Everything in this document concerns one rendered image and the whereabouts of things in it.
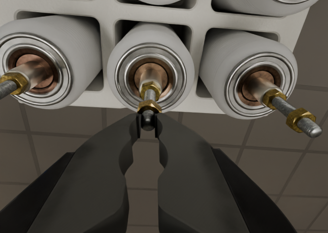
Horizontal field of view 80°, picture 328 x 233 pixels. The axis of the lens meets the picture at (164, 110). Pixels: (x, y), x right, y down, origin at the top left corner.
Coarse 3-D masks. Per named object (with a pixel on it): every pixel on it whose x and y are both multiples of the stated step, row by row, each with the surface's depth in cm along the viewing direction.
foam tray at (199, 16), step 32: (0, 0) 23; (32, 0) 23; (64, 0) 23; (96, 0) 23; (128, 0) 33; (192, 0) 27; (192, 32) 26; (256, 32) 32; (288, 32) 26; (96, 96) 29; (192, 96) 30
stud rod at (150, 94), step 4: (148, 92) 17; (152, 92) 17; (144, 96) 17; (148, 96) 16; (152, 96) 16; (144, 100) 16; (144, 112) 14; (148, 112) 14; (152, 112) 14; (144, 116) 13; (148, 116) 13; (152, 116) 13; (144, 120) 13; (148, 120) 13; (152, 120) 13; (144, 124) 13; (148, 124) 13; (152, 124) 13; (144, 128) 13; (148, 128) 13; (152, 128) 13
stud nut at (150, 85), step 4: (144, 84) 17; (148, 84) 17; (152, 84) 17; (156, 84) 18; (144, 88) 17; (148, 88) 17; (152, 88) 17; (156, 88) 17; (160, 88) 18; (144, 92) 17; (156, 92) 17; (160, 92) 17; (140, 96) 18; (156, 96) 18; (156, 100) 18
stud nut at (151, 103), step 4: (148, 100) 14; (152, 100) 14; (140, 104) 14; (144, 104) 14; (148, 104) 14; (152, 104) 14; (156, 104) 14; (140, 108) 14; (144, 108) 14; (148, 108) 14; (152, 108) 14; (156, 108) 14; (160, 108) 14; (140, 112) 14; (156, 112) 14; (160, 112) 14
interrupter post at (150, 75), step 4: (144, 72) 20; (148, 72) 20; (152, 72) 20; (156, 72) 20; (144, 76) 19; (148, 76) 18; (152, 76) 18; (156, 76) 19; (160, 76) 20; (140, 80) 19; (144, 80) 18; (148, 80) 18; (152, 80) 18; (156, 80) 18; (160, 80) 19; (140, 84) 18; (160, 84) 18; (140, 88) 18; (140, 92) 18
